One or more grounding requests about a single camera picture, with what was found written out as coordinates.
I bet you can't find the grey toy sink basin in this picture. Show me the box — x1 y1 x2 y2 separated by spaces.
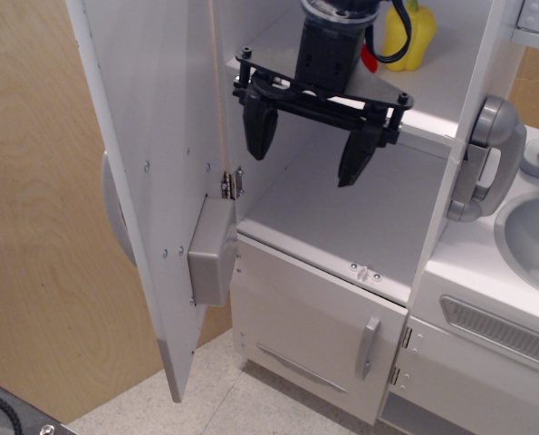
495 191 539 291

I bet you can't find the metal door hinge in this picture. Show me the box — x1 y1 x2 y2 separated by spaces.
220 167 245 200

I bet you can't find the brass lower hinge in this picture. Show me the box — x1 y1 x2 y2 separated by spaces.
400 327 412 348

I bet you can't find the white lower freezer door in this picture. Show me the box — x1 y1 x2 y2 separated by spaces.
230 236 407 424

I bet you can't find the white toy counter unit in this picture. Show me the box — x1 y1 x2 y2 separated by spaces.
377 121 539 435

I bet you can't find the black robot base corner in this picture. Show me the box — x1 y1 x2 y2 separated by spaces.
0 387 75 435

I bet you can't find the grey toy wall phone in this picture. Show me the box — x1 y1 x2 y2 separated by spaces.
447 95 527 222

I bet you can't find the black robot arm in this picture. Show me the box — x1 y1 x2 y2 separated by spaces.
233 1 414 187

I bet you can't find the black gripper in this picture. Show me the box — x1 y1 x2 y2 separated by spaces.
233 7 414 188

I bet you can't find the grey vent grille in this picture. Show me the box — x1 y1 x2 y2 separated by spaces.
438 295 539 372

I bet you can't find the white toy fridge cabinet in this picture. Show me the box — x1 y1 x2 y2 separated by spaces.
237 1 522 309

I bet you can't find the yellow toy bell pepper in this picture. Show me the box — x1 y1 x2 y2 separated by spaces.
382 1 438 72

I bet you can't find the grey lower door handle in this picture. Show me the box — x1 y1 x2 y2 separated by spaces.
354 316 380 381

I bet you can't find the white fridge door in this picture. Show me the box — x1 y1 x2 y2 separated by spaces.
67 1 226 401

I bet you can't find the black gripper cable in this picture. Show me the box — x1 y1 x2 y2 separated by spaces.
366 0 414 63

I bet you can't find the red white toy sushi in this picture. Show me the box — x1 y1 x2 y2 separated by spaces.
361 43 379 73

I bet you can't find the grey ice dispenser panel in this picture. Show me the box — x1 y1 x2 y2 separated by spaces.
188 197 237 306

